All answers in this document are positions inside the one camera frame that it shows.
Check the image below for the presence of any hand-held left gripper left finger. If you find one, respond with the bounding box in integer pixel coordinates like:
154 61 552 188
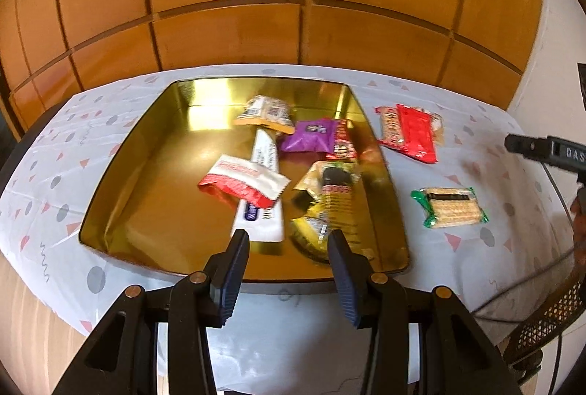
52 229 250 395

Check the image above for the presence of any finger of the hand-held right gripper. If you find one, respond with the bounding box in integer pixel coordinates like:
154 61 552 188
504 133 586 169

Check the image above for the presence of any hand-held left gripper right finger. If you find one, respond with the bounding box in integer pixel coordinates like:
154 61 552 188
327 229 523 395

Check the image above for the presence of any yellow and black packet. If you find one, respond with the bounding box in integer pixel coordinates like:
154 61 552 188
289 160 363 264

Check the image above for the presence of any red and white packet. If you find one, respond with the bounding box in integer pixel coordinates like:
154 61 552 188
197 154 292 209

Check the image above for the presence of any gold metal tin tray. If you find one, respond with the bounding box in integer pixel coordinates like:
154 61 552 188
79 78 409 283

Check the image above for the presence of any green cracker packet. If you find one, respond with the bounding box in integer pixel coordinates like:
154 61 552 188
410 186 490 230

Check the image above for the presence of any clear round pastry packet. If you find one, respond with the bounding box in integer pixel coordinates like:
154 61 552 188
428 111 446 147

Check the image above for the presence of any plain red snack packet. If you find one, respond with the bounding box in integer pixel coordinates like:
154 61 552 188
395 104 439 164

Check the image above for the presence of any long white stick packet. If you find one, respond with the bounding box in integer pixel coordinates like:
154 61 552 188
230 128 285 243

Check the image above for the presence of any small red patterned packet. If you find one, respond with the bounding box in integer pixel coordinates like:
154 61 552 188
325 119 359 161

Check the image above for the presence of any purple snack packet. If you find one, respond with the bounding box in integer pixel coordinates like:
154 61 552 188
279 118 338 153

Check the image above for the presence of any long red-ended rice cracker packet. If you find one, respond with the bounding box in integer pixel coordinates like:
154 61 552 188
375 104 429 149

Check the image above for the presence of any beige and orange packet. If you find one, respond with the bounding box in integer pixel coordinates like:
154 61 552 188
234 95 296 135

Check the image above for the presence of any person's right hand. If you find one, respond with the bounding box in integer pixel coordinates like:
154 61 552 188
570 188 586 270

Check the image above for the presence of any wicker chair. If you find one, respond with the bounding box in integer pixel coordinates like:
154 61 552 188
504 273 586 382

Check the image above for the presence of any dark-edged table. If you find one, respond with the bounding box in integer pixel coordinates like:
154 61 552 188
0 100 65 190

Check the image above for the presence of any black cable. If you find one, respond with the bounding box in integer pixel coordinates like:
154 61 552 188
471 161 580 323

